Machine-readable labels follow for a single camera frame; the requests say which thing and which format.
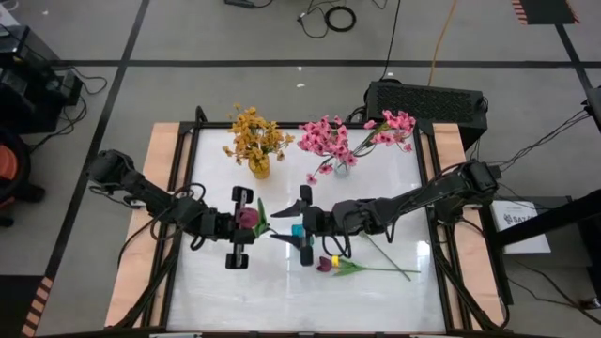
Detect orange black round device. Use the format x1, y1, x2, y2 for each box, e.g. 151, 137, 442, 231
0, 129, 46, 226

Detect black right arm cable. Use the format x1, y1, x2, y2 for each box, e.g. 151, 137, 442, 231
320, 224, 353, 260

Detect pink artificial flower bunch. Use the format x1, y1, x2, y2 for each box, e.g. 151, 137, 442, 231
298, 115, 361, 187
351, 109, 418, 159

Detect thin black hanging cable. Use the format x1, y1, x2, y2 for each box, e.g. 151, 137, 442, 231
378, 0, 402, 81

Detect yellow orange hanging cord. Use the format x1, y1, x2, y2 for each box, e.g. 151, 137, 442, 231
427, 0, 459, 86

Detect black stand beam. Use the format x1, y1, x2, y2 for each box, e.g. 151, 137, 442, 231
487, 187, 601, 250

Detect yellow orange speckled flower bunch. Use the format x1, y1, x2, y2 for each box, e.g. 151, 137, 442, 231
248, 102, 296, 163
222, 105, 264, 165

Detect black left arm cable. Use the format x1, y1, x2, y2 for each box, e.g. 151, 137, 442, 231
173, 181, 210, 253

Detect light wooden side board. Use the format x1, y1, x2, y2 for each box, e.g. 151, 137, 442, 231
103, 122, 193, 329
419, 122, 507, 330

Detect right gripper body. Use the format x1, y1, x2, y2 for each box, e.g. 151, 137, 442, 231
302, 205, 336, 238

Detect black equipment stack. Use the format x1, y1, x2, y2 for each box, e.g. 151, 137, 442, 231
0, 25, 85, 135

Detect black computer case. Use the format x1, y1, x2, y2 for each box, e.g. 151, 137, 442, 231
364, 79, 489, 151

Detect black metal rig frame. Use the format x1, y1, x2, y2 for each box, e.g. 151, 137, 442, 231
163, 105, 455, 335

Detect yellow textured glass vase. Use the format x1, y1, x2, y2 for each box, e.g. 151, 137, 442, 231
247, 154, 272, 180

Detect thin green flower stem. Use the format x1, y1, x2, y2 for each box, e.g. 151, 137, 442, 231
362, 233, 413, 282

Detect black mat with hazard stripes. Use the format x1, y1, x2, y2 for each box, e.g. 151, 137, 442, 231
0, 274, 54, 338
511, 0, 579, 25

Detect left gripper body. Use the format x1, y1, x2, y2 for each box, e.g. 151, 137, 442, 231
204, 208, 257, 246

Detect coiled black cable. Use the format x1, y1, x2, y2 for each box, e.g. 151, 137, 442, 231
324, 5, 357, 33

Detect white paper sign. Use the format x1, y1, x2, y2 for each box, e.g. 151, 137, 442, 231
490, 199, 551, 254

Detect black floor cables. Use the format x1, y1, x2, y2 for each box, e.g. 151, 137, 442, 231
485, 110, 593, 168

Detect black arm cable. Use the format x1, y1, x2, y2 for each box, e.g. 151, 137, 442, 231
173, 181, 210, 253
320, 224, 353, 260

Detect dark red artificial tulip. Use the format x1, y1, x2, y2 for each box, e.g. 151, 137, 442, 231
316, 255, 422, 278
234, 196, 279, 238

